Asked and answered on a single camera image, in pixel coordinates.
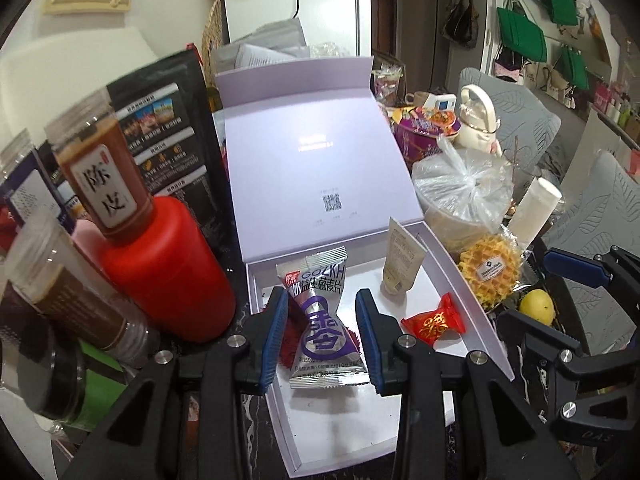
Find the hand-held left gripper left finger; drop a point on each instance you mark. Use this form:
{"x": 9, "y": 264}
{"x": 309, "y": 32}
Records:
{"x": 272, "y": 340}

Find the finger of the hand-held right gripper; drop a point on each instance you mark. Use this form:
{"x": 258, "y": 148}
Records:
{"x": 517, "y": 332}
{"x": 575, "y": 266}

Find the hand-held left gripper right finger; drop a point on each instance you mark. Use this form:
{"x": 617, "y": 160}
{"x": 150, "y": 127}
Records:
{"x": 372, "y": 345}

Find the red fluffy pouch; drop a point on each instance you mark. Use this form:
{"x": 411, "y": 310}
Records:
{"x": 287, "y": 352}

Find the purple silver snack packet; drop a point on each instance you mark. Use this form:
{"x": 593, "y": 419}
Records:
{"x": 320, "y": 320}

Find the red gold candy packet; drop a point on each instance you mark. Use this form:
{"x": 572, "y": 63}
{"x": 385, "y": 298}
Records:
{"x": 432, "y": 322}

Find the beige cream tube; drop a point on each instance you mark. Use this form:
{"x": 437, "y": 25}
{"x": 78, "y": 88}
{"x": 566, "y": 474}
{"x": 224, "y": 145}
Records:
{"x": 402, "y": 260}

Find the lavender gift box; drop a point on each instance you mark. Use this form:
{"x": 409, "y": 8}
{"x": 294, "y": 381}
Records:
{"x": 300, "y": 170}

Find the yellow lemon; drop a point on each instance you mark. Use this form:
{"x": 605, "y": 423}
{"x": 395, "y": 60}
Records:
{"x": 536, "y": 308}

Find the waffle packet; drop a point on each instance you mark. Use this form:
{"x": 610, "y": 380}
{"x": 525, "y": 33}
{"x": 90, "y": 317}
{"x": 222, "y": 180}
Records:
{"x": 490, "y": 270}

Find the white paper roll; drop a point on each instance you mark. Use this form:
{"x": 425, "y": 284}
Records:
{"x": 535, "y": 210}

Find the grey leaf-pattern chair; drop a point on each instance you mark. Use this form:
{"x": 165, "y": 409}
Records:
{"x": 605, "y": 200}
{"x": 525, "y": 105}

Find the red canister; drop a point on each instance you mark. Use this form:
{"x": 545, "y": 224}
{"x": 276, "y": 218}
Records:
{"x": 165, "y": 270}

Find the clear plastic bag with bowl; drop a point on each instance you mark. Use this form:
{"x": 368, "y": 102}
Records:
{"x": 460, "y": 195}

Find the row of cosmetic bottles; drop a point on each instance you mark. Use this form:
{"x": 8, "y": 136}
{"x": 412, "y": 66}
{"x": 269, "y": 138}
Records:
{"x": 617, "y": 105}

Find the beige tote bag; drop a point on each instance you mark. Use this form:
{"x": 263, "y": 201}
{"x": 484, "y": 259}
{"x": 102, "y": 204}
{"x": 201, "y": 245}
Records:
{"x": 536, "y": 76}
{"x": 560, "y": 87}

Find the cream jug kettle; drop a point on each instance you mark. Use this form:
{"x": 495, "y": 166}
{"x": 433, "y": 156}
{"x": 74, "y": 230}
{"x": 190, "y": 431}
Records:
{"x": 477, "y": 115}

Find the purple instant noodle bowl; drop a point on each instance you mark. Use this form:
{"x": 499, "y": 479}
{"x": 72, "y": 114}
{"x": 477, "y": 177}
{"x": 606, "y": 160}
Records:
{"x": 425, "y": 130}

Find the black pink bag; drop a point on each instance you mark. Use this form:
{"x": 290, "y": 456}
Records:
{"x": 507, "y": 65}

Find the black printed pouch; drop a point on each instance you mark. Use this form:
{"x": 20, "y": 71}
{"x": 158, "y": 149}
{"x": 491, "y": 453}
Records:
{"x": 170, "y": 125}

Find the group of clear spice jars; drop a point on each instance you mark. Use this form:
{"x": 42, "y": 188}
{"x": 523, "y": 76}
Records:
{"x": 95, "y": 160}

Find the glass snack jar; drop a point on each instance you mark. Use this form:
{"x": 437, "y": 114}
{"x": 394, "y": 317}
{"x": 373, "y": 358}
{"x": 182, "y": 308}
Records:
{"x": 387, "y": 87}

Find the dark hanging bag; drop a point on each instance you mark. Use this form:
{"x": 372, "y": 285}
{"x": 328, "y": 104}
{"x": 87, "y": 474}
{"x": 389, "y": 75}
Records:
{"x": 460, "y": 20}

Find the grey plastic bag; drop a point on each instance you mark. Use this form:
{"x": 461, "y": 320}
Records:
{"x": 265, "y": 42}

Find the brown door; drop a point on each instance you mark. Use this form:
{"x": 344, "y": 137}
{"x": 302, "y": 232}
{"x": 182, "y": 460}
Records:
{"x": 384, "y": 15}

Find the woven straw fan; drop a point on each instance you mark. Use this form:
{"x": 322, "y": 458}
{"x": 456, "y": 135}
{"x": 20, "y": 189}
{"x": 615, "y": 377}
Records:
{"x": 212, "y": 30}

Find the white fridge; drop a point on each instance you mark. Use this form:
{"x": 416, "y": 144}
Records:
{"x": 325, "y": 15}

